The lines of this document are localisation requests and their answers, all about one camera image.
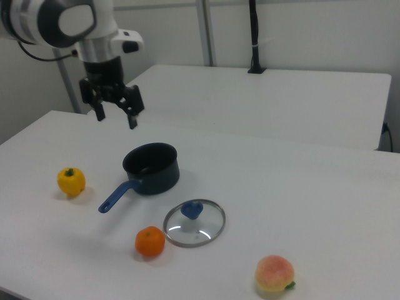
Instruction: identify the pink yellow peach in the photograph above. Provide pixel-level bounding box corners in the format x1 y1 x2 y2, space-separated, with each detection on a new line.
254 255 296 294

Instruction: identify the black wall cable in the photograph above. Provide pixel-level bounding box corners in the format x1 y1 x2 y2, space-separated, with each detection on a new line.
382 122 394 153

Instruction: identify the orange mandarin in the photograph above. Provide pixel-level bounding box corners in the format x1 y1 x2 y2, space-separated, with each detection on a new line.
134 226 166 258

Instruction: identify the black camera pole with base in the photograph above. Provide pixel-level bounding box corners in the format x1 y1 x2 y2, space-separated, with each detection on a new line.
247 0 267 74

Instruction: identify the grey metal partition post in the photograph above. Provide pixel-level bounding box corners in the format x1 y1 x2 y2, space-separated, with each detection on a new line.
196 0 217 67
51 48 83 114

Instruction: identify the dark blue saucepan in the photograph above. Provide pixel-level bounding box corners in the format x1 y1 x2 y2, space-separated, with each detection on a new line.
97 142 181 214

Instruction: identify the yellow bell pepper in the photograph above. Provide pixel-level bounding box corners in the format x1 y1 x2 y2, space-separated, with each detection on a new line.
56 167 86 197

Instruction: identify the glass lid with blue knob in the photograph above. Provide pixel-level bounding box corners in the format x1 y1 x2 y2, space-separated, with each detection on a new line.
162 198 226 249

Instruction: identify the white side table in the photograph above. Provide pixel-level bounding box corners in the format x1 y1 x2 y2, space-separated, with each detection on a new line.
86 64 393 152

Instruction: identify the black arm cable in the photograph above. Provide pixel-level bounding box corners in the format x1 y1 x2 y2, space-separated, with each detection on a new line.
17 40 79 63

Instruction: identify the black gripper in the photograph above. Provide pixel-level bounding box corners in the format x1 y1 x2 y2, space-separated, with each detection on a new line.
78 56 146 130

